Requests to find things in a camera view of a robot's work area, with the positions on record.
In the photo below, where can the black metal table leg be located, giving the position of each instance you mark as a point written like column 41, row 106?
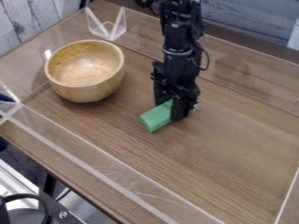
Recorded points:
column 50, row 185

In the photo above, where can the blue object at left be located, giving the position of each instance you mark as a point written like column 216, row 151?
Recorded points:
column 6, row 98

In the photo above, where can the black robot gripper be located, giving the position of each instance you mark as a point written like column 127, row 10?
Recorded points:
column 174, row 81

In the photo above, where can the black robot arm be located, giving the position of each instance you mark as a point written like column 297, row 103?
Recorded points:
column 182, row 27

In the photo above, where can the clear acrylic tray wall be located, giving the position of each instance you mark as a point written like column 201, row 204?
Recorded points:
column 83, row 117

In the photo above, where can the black metal bracket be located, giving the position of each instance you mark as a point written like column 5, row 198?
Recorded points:
column 59, row 214

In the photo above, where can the green rectangular block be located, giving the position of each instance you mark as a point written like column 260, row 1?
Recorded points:
column 158, row 116

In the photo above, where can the light wooden bowl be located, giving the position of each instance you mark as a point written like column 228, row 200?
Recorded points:
column 86, row 70

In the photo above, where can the white object at right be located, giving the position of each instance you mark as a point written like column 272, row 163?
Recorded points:
column 294, row 37

